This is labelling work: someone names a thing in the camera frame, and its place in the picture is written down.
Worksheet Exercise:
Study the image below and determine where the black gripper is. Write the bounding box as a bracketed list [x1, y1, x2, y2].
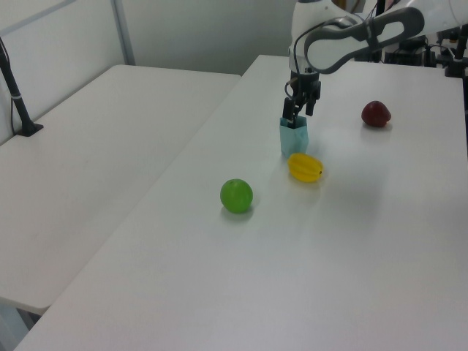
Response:
[282, 70, 323, 129]

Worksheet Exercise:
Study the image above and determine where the light blue mug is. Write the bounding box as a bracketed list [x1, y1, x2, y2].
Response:
[279, 116, 310, 159]

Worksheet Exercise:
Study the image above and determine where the yellow toy starfruit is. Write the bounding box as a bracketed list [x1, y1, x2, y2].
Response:
[287, 152, 325, 184]

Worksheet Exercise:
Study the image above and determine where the red toy apple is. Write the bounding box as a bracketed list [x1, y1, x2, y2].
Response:
[361, 99, 393, 129]

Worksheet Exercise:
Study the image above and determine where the green toy apple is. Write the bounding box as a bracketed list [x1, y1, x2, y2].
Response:
[219, 178, 254, 215]

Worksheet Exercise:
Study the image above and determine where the black background equipment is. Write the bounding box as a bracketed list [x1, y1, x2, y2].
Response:
[380, 34, 445, 67]

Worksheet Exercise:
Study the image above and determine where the black stand with clamp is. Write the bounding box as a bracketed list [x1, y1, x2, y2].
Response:
[443, 26, 468, 79]

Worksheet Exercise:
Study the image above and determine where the white side table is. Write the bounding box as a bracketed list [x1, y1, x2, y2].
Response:
[0, 64, 243, 316]

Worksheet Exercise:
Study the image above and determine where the black pole with base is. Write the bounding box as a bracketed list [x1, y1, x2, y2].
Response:
[0, 35, 45, 138]

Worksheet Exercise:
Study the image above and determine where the black strap on arm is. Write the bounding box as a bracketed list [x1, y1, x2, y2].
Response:
[366, 16, 380, 53]

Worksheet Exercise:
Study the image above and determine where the grey partition frame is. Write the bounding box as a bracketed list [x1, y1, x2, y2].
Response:
[0, 0, 137, 67]

